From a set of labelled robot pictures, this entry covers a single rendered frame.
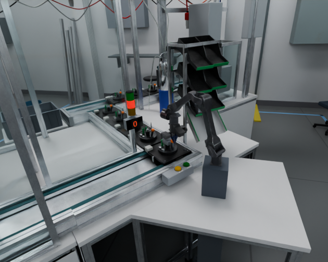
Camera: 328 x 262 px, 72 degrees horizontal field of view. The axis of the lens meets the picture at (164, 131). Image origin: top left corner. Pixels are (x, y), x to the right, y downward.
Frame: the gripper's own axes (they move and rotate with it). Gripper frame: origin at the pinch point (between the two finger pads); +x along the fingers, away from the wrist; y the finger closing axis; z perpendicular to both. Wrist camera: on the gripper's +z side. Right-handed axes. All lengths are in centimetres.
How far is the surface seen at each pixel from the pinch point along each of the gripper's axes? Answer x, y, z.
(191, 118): -3.2, 26.6, -11.7
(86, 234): 24, -70, 15
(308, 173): 109, 196, 23
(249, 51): -34, 164, -61
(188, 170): 15.1, -2.4, 16.8
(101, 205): 16, -58, 10
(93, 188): 18, -56, -9
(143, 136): 8.8, -5.0, -31.3
